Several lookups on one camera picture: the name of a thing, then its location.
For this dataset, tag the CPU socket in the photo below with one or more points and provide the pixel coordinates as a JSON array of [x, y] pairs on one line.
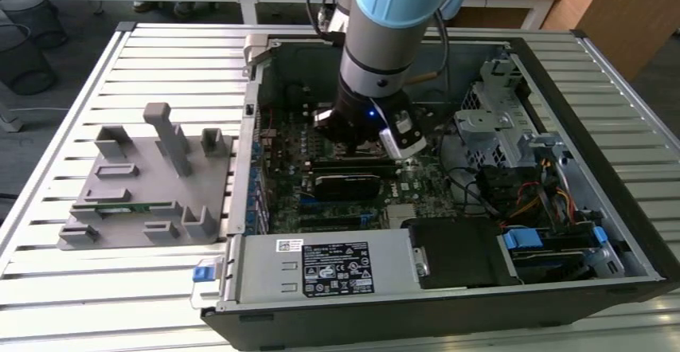
[[338, 149]]

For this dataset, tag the black expansion slot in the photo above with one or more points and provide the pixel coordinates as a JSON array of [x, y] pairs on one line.
[[330, 223]]

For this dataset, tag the black PC case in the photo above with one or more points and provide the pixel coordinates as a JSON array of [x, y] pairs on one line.
[[346, 328]]

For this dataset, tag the blue disk carrier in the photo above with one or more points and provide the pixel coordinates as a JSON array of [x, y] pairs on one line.
[[523, 240]]

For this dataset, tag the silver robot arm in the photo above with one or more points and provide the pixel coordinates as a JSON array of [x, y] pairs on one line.
[[378, 57]]

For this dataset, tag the RAM slot black clips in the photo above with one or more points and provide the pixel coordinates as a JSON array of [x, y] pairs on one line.
[[351, 174], [351, 166]]

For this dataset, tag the wooden cabinet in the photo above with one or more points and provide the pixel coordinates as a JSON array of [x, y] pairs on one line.
[[627, 17]]

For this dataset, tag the silver metal drive cage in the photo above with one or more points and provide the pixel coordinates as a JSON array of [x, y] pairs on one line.
[[481, 123]]

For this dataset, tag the blue plastic tab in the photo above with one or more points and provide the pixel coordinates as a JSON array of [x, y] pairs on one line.
[[599, 235]]

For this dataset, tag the black mesh wastebasket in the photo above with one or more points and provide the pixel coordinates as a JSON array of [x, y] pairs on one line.
[[27, 65], [51, 21]]

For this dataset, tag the black graphics card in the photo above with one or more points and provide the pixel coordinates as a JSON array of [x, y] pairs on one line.
[[346, 188]]

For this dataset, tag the green RAM stick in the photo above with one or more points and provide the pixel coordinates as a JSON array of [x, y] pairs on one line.
[[157, 205]]

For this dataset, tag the silver power supply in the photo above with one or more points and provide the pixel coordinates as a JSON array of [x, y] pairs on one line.
[[261, 264]]

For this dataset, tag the silver chipset heat sink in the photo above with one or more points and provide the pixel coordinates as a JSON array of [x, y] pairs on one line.
[[403, 214]]

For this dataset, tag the black plastic shroud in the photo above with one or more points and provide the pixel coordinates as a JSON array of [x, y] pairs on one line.
[[457, 252]]

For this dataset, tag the green motherboard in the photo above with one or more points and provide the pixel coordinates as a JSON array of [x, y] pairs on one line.
[[425, 169]]

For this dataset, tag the plastic parts rack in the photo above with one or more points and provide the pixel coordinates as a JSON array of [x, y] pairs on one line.
[[138, 208]]

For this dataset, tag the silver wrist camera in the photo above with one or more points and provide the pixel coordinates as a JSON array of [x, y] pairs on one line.
[[394, 145], [322, 118]]

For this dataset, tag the blue plastic latch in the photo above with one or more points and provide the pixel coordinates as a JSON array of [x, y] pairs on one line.
[[202, 274]]

